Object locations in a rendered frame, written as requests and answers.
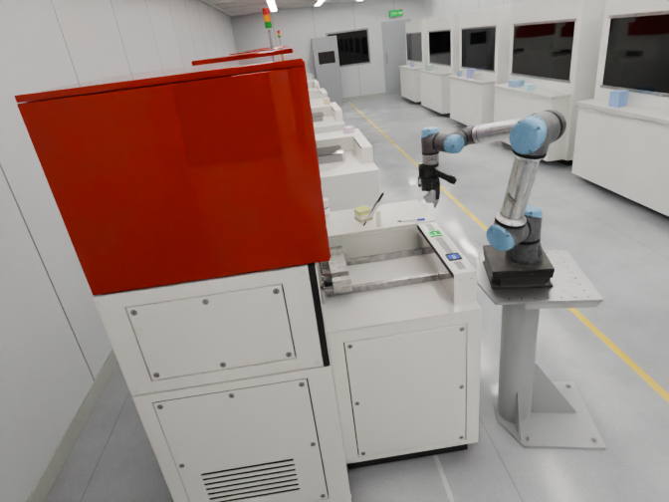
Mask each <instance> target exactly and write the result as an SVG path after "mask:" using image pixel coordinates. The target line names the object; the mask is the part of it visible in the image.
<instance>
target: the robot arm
mask: <svg viewBox="0 0 669 502"><path fill-rule="evenodd" d="M565 129H566V120H565V117H564V115H563V114H562V113H561V112H559V111H556V110H545V111H542V112H540V113H535V114H531V115H530V116H528V117H525V118H522V119H516V120H509V121H503V122H497V123H491V124H484V125H468V126H466V127H464V128H461V129H458V130H456V131H453V132H450V133H440V132H439V128H438V127H436V126H429V127H425V128H423V129H422V131H421V151H422V163H421V164H418V170H419V176H418V187H421V190H422V191H428V193H427V194H426V195H424V196H423V199H424V200H425V201H426V202H428V203H433V206H434V208H436V206H437V204H438V201H439V196H440V179H439V177H440V178H442V179H444V180H446V181H448V182H449V183H451V184H452V183H453V184H455V182H456V181H457V179H456V177H455V176H454V175H451V174H448V173H446V172H444V171H441V170H439V169H437V168H435V167H437V166H439V151H443V152H448V153H458V152H460V151H461V150H462V149H463V147H464V146H466V145H469V144H475V143H483V142H492V141H500V140H510V144H511V147H512V153H513V155H514V156H515V159H514V162H513V166H512V170H511V174H510V178H509V182H508V186H507V190H506V194H505V198H504V202H503V206H502V210H501V211H499V212H497V214H496V217H495V221H494V224H493V225H491V226H490V227H489V228H488V229H487V232H486V236H487V239H488V241H489V242H490V244H491V246H493V247H494V248H495V249H497V250H499V251H506V258H507V259H508V260H509V261H511V262H513V263H516V264H520V265H533V264H537V263H540V262H541V261H543V259H544V250H543V247H542V244H541V231H542V219H543V212H542V210H541V209H540V208H538V207H536V206H533V205H527V204H528V201H529V197H530V194H531V190H532V187H533V183H534V180H535V177H536V173H537V170H538V166H539V163H540V160H541V159H543V158H545V157H546V155H547V152H548V149H549V145H550V143H552V142H554V141H556V140H558V139H559V138H561V136H562V135H563V134H564V132H565ZM419 179H421V180H420V182H421V183H420V184H419Z"/></svg>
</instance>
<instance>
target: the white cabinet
mask: <svg viewBox="0 0 669 502"><path fill-rule="evenodd" d="M481 326H482V310H477V311H471V312H464V313H458V314H451V315H445V316H438V317H432V318H425V319H419V320H413V321H406V322H400V323H393V324H387V325H380V326H374V327H367V328H361V329H354V330H348V331H341V332H335V333H328V334H327V336H328V342H329V349H330V356H331V362H332V366H333V376H334V388H335V395H336V402H337V408H338V415H339V418H340V421H339V422H340V426H341V435H342V442H343V449H344V455H345V462H346V464H347V468H348V469H352V468H358V467H364V466H370V465H376V464H382V463H388V462H394V461H400V460H406V459H412V458H418V457H424V456H430V455H436V454H442V453H448V452H454V451H460V450H466V449H468V444H469V443H475V442H478V436H479V399H480V362H481Z"/></svg>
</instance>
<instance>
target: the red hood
mask: <svg viewBox="0 0 669 502"><path fill-rule="evenodd" d="M14 97H15V100H16V102H17V103H21V104H17V106H18V109H19V111H20V114H21V116H22V119H23V121H24V124H25V126H26V129H27V131H28V134H29V136H30V139H31V141H32V144H33V146H34V149H35V150H36V153H37V155H38V158H39V161H40V163H41V166H42V168H43V171H44V173H45V176H46V178H47V181H48V183H49V186H50V188H51V191H52V193H53V196H54V198H55V201H56V203H57V206H58V208H59V211H60V213H61V216H62V218H63V221H64V223H65V226H66V228H67V231H68V233H69V236H70V238H71V241H72V243H73V246H74V248H75V251H76V253H77V256H78V258H79V261H80V263H81V266H82V268H83V271H84V273H85V276H86V278H87V281H88V283H89V286H90V288H91V291H92V293H93V295H100V294H107V293H114V292H121V291H127V290H134V289H141V288H148V287H154V286H161V285H168V284H175V283H181V282H188V281H195V280H202V279H208V278H215V277H222V276H229V275H235V274H242V273H249V272H256V271H262V270H269V269H276V268H283V267H289V266H296V265H303V264H310V263H316V262H317V263H318V262H325V261H330V258H331V251H330V244H329V237H328V230H327V222H326V215H325V207H324V200H323V192H322V182H321V174H320V167H319V159H318V152H317V144H316V137H315V129H314V122H313V114H312V108H311V102H310V95H309V87H308V80H307V72H306V65H305V61H304V60H303V58H301V57H300V56H299V55H298V54H297V53H291V54H283V55H276V56H268V57H260V58H252V59H245V60H237V61H229V62H222V63H214V64H206V65H198V66H191V67H183V68H175V69H167V70H160V71H152V72H144V73H136V74H129V75H121V76H115V77H110V78H105V79H100V80H94V81H89V82H84V83H79V84H73V85H68V86H63V87H58V88H53V89H48V90H43V91H38V92H33V93H28V94H22V95H17V96H14ZM24 102H26V103H24Z"/></svg>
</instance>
